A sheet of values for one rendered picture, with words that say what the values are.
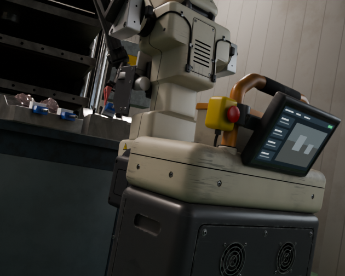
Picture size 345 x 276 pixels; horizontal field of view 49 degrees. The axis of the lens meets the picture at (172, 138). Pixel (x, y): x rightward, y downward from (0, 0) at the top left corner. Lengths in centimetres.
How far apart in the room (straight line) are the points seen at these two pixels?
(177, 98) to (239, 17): 374
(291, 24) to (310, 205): 340
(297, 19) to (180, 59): 325
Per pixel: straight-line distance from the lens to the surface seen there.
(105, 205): 161
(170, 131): 120
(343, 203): 344
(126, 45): 258
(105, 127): 160
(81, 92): 304
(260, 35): 457
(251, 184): 89
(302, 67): 411
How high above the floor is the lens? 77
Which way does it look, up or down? 3 degrees up
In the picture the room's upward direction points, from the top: 10 degrees clockwise
